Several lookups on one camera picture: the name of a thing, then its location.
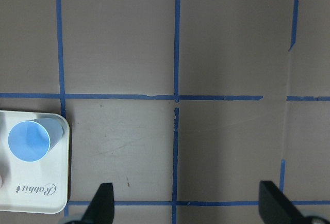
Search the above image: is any light blue cup right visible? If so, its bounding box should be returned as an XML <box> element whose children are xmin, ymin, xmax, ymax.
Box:
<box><xmin>8</xmin><ymin>118</ymin><xmax>64</xmax><ymax>162</ymax></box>

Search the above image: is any cream plastic tray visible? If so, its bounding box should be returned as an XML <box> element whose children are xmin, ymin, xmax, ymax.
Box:
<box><xmin>1</xmin><ymin>110</ymin><xmax>70</xmax><ymax>214</ymax></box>

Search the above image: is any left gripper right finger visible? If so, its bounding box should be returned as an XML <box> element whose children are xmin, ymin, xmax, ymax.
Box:
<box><xmin>259</xmin><ymin>181</ymin><xmax>312</xmax><ymax>224</ymax></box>

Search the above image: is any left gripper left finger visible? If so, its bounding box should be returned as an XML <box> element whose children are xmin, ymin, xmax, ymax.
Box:
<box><xmin>81</xmin><ymin>183</ymin><xmax>114</xmax><ymax>224</ymax></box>

